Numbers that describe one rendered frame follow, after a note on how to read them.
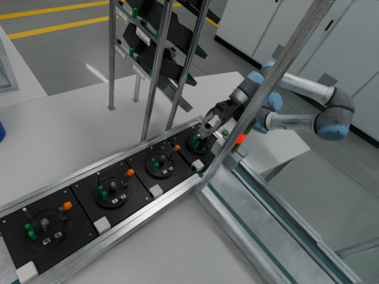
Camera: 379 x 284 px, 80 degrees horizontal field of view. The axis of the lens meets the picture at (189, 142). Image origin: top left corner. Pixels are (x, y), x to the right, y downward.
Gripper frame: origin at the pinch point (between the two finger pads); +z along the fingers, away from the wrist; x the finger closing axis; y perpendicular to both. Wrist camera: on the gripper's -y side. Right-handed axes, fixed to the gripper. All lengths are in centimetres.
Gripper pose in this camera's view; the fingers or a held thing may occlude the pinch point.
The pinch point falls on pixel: (205, 128)
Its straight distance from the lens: 112.2
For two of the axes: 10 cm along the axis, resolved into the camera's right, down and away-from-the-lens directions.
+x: -6.3, -7.0, 3.3
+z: -6.8, 7.1, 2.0
